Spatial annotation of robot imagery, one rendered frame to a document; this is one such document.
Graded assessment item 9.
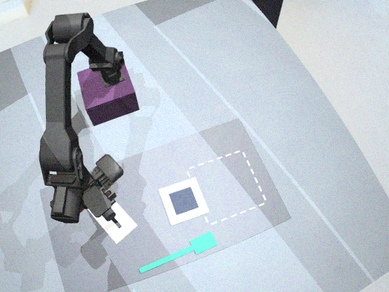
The white square tile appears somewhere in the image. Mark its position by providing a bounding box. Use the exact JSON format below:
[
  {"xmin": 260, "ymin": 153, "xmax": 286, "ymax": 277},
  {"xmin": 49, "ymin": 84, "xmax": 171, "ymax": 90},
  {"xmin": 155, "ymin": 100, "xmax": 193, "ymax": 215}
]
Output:
[{"xmin": 159, "ymin": 177, "xmax": 210, "ymax": 225}]

